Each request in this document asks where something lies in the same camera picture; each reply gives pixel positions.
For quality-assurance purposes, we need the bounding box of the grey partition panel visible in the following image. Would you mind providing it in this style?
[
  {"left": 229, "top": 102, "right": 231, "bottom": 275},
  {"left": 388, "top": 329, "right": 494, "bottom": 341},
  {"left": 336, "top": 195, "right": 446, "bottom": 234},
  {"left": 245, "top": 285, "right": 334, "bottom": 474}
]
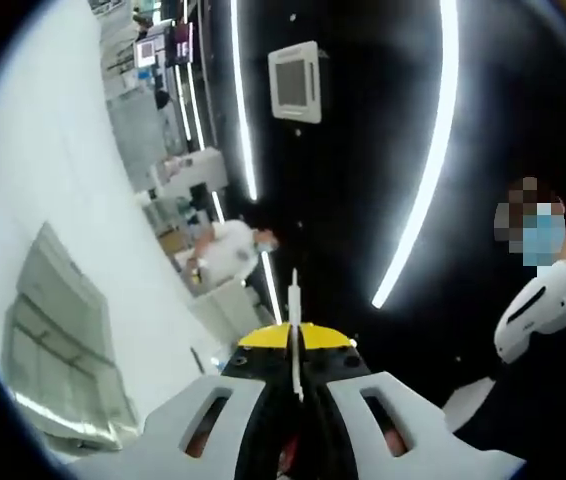
[{"left": 106, "top": 92, "right": 169, "bottom": 194}]

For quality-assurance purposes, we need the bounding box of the grey transparent guide fixture box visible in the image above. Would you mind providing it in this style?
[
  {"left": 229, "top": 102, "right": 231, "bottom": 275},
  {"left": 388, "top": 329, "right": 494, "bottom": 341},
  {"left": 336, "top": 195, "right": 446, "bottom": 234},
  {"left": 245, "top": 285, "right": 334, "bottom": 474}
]
[{"left": 1, "top": 222, "right": 140, "bottom": 449}]

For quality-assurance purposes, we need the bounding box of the operator with blue mask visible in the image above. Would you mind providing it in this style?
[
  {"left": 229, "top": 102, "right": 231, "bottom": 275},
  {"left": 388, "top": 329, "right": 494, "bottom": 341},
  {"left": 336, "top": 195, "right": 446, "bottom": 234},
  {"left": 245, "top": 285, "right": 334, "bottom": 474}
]
[{"left": 442, "top": 239, "right": 566, "bottom": 451}]

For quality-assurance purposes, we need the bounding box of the lit desktop monitor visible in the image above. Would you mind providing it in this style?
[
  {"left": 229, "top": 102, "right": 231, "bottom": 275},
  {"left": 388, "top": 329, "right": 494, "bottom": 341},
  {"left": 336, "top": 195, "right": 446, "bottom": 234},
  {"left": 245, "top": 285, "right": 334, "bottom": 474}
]
[{"left": 134, "top": 38, "right": 158, "bottom": 69}]

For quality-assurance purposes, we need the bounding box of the ceiling air conditioner unit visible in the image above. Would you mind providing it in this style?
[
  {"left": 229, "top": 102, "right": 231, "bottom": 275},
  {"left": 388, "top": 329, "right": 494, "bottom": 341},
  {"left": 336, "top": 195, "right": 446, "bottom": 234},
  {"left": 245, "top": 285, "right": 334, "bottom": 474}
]
[{"left": 267, "top": 41, "right": 325, "bottom": 125}]

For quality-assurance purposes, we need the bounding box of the dark red hanging screen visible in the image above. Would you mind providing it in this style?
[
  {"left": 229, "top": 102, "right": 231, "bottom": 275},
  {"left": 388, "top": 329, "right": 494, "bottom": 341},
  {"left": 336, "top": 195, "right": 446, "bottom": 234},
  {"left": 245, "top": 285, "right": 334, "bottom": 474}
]
[{"left": 165, "top": 22, "right": 195, "bottom": 65}]

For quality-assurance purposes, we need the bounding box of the curved ceiling light strip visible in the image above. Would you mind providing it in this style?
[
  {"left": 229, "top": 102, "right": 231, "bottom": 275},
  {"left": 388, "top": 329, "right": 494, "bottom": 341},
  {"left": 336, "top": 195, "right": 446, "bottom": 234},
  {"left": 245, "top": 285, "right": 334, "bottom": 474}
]
[
  {"left": 371, "top": 0, "right": 460, "bottom": 309},
  {"left": 229, "top": 0, "right": 260, "bottom": 201}
]

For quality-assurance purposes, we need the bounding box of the clear plastic divider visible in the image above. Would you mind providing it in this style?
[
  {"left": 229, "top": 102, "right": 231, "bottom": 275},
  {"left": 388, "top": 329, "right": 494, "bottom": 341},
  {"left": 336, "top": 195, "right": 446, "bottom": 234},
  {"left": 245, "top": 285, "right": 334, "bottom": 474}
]
[{"left": 286, "top": 267, "right": 309, "bottom": 404}]

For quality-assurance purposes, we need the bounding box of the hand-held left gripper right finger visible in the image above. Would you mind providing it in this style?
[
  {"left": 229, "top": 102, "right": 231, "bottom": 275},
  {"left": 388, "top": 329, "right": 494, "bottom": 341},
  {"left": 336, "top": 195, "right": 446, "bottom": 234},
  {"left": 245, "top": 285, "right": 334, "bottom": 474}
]
[{"left": 295, "top": 322, "right": 527, "bottom": 480}]

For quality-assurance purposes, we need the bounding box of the white partition panel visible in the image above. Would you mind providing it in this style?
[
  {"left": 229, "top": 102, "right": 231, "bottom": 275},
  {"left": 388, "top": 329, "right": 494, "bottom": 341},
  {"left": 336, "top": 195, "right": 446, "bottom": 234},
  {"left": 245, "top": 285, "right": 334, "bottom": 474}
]
[{"left": 188, "top": 277, "right": 278, "bottom": 347}]

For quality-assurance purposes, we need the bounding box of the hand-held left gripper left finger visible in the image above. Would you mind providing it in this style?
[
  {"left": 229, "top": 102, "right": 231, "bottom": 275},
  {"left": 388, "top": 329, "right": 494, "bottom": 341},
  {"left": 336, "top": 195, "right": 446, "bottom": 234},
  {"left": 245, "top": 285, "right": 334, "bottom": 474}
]
[{"left": 75, "top": 322, "right": 295, "bottom": 480}]

